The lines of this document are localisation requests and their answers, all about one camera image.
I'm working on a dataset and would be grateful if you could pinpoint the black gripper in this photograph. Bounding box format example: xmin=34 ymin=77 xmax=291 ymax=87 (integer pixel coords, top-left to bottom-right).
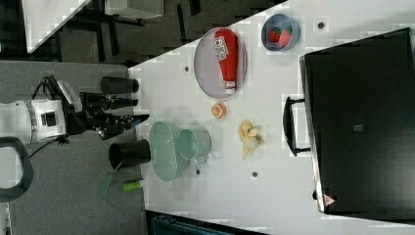
xmin=66 ymin=92 xmax=150 ymax=140

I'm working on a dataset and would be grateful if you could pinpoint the peeled toy banana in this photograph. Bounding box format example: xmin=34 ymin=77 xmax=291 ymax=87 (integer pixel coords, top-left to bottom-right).
xmin=238 ymin=119 xmax=264 ymax=160

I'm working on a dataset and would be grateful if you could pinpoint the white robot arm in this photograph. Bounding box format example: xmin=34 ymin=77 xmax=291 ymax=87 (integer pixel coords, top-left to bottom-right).
xmin=1 ymin=92 xmax=150 ymax=145

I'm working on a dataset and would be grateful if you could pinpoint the green mug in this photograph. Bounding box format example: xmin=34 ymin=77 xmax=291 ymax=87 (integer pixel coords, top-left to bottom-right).
xmin=177 ymin=125 xmax=211 ymax=164

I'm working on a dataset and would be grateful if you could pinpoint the black cup upper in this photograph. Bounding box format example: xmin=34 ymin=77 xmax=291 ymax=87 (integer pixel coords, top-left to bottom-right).
xmin=100 ymin=76 xmax=139 ymax=94

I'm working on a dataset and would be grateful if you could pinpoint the green perforated colander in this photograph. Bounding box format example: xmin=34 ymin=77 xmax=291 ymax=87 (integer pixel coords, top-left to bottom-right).
xmin=150 ymin=121 xmax=189 ymax=182

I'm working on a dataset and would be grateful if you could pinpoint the green spatula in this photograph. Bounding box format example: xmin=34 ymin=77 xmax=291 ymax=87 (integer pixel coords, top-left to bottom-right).
xmin=97 ymin=172 xmax=146 ymax=197

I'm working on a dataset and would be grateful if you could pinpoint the grey round plate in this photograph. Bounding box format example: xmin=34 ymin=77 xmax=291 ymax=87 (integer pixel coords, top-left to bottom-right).
xmin=194 ymin=27 xmax=247 ymax=99

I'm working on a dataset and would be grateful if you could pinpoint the orange slice toy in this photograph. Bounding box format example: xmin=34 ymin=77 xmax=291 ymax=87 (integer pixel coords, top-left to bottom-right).
xmin=210 ymin=103 xmax=227 ymax=118

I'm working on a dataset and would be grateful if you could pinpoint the red ketchup bottle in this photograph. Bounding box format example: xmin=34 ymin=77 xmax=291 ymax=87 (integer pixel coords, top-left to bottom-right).
xmin=214 ymin=28 xmax=238 ymax=95

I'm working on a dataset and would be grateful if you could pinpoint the red strawberry toy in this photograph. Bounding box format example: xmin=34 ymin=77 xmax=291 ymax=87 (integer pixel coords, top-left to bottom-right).
xmin=267 ymin=27 xmax=282 ymax=43

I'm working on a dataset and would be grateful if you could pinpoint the blue bowl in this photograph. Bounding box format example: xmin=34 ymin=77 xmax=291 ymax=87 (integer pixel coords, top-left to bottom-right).
xmin=261 ymin=14 xmax=301 ymax=52

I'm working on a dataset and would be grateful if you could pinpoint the pink round toy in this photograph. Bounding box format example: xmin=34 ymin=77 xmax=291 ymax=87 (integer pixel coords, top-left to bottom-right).
xmin=278 ymin=30 xmax=292 ymax=47

